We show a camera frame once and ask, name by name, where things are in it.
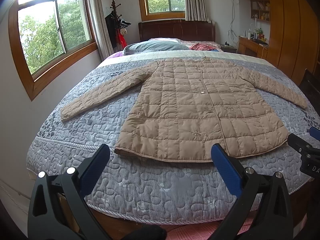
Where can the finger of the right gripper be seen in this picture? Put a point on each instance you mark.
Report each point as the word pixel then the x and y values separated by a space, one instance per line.
pixel 315 133
pixel 301 146

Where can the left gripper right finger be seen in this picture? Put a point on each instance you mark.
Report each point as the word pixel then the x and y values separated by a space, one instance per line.
pixel 273 220

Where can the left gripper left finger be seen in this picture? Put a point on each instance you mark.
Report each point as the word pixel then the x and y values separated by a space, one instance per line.
pixel 46 219

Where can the beige quilted jacket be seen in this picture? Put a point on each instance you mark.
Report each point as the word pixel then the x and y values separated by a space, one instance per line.
pixel 186 106

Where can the coat rack with clothes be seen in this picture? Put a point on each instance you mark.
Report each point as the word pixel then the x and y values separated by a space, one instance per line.
pixel 116 27

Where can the grey quilted bedspread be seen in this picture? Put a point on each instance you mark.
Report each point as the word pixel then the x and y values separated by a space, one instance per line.
pixel 134 188

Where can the wooden wardrobe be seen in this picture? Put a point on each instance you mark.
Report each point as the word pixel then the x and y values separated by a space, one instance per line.
pixel 294 38

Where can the dark bedside table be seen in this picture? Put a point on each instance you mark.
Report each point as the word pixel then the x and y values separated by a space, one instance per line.
pixel 228 49

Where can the red patterned cloth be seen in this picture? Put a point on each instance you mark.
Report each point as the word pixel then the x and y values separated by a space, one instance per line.
pixel 203 47

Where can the dark wooden headboard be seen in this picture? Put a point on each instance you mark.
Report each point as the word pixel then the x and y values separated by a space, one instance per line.
pixel 177 28

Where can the back window striped curtain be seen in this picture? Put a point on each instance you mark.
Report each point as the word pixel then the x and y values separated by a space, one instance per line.
pixel 195 10

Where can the side window curtain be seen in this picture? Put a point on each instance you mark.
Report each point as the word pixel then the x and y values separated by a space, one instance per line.
pixel 100 29

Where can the grey pillow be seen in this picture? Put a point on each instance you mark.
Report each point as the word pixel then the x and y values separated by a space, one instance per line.
pixel 153 46

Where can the side window wooden frame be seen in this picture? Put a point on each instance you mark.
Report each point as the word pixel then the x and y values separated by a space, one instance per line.
pixel 47 37

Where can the wall shelf with items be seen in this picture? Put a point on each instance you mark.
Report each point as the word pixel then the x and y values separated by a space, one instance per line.
pixel 260 10

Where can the back window wooden frame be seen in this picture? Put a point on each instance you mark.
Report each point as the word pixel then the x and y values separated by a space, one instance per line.
pixel 162 0

